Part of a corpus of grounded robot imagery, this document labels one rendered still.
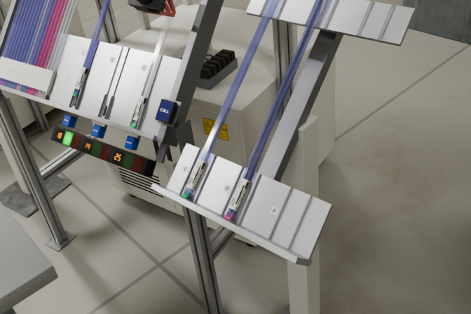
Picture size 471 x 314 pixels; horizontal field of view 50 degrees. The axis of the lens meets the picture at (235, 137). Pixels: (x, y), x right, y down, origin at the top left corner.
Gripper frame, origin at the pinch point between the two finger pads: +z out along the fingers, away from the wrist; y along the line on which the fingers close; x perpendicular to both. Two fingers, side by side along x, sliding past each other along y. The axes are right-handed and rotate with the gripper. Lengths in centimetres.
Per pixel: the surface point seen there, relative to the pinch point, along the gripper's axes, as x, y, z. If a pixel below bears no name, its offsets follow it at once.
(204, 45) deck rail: 5.0, -10.0, 4.2
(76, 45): 12.9, 28.5, 1.7
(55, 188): 60, 88, 70
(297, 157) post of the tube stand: 24.1, -41.7, 5.6
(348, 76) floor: -46, 14, 165
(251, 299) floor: 66, -17, 67
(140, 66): 14.4, 4.4, 2.1
